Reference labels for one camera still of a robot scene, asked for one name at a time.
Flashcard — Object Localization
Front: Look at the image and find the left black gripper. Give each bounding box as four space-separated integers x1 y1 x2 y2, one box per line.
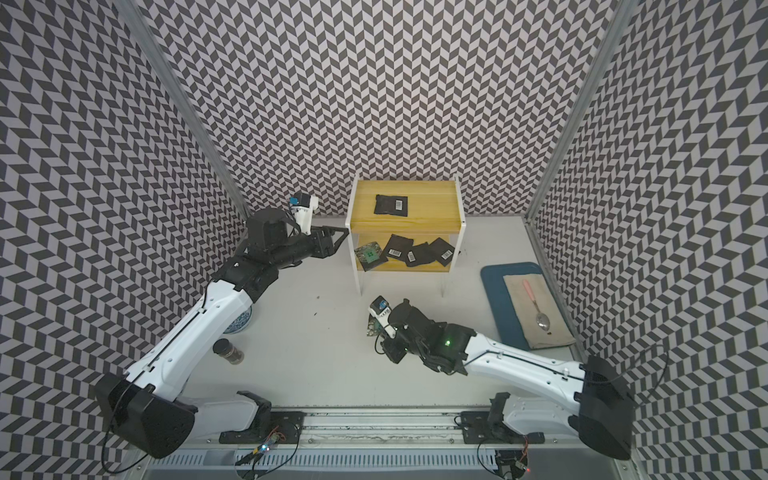
269 225 348 270

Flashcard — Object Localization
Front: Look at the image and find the green floral tea bag top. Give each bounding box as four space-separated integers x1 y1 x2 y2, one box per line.
367 315 386 337

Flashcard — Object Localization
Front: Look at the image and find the green floral tea bag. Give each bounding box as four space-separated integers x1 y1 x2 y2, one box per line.
354 241 388 272
367 315 386 337

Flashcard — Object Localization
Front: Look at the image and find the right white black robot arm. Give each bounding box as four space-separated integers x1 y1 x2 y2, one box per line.
368 297 635 461

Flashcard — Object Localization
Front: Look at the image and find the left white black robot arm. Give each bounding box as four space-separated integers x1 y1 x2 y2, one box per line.
93 206 349 459

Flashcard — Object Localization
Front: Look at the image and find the green floral tea bag lower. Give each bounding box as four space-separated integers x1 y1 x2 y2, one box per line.
354 241 388 272

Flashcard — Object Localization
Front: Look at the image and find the teal tray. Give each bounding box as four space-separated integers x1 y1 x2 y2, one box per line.
480 262 543 351

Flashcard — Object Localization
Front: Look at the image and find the blue white ceramic bowl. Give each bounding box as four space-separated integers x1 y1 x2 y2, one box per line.
223 307 253 335

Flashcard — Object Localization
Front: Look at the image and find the dark spice jar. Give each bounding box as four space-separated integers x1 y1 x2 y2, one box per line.
212 338 244 365

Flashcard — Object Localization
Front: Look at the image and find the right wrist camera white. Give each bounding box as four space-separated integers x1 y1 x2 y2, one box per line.
368 295 396 338

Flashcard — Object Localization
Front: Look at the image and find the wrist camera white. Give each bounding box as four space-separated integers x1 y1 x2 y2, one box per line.
368 295 396 338
289 192 319 235

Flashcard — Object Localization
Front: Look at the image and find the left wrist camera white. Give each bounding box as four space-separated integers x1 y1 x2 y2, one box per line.
289 192 319 235

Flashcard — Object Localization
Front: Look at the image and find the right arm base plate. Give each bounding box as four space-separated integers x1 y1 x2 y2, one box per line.
454 410 545 445

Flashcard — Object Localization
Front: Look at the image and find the pink handled metal spoon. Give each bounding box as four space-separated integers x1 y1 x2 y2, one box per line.
523 280 550 332

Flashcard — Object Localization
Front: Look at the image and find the aluminium front rail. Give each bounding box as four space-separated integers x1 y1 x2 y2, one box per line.
128 405 637 451

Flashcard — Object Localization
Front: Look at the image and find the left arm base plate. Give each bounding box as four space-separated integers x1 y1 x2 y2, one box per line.
218 411 306 445

